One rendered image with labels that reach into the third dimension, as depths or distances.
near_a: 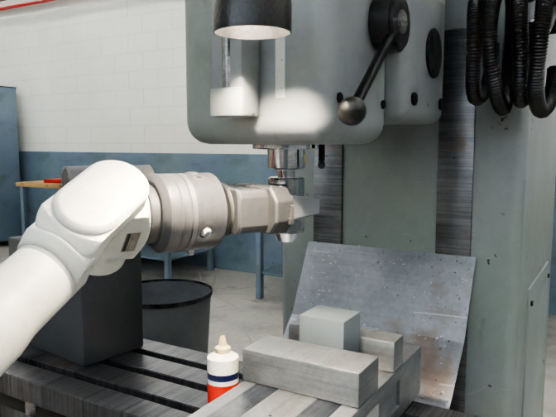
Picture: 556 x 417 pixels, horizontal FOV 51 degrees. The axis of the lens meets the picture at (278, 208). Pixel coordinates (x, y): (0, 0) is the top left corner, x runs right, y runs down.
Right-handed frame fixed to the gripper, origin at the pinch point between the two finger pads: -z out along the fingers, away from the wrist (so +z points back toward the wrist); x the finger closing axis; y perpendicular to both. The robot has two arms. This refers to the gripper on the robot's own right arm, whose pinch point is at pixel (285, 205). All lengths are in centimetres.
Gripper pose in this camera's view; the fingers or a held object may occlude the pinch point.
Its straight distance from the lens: 74.2
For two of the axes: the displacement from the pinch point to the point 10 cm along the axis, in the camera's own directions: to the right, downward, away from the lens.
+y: -0.1, 9.9, 1.1
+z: -8.3, 0.6, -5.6
